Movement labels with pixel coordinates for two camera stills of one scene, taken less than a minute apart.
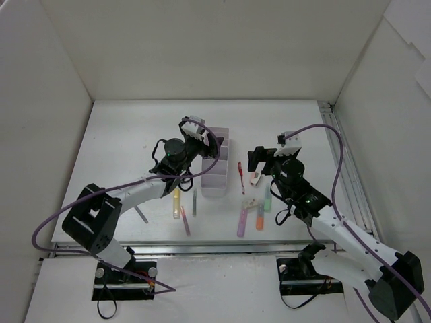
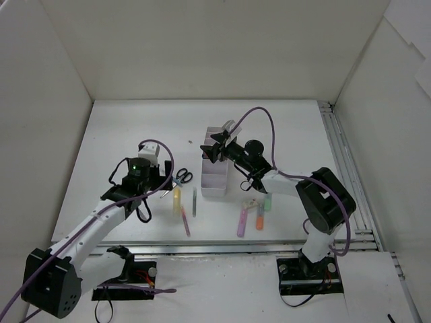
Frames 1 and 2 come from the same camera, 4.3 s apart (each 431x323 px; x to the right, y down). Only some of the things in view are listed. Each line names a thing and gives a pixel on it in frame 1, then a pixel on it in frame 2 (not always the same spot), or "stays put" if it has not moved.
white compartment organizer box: x=214 y=169 stays put
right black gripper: x=259 y=158 to x=220 y=148
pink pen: x=185 y=221 stays put
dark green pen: x=194 y=204 stays put
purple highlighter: x=240 y=232 stays put
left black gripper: x=209 y=145 to x=165 y=178
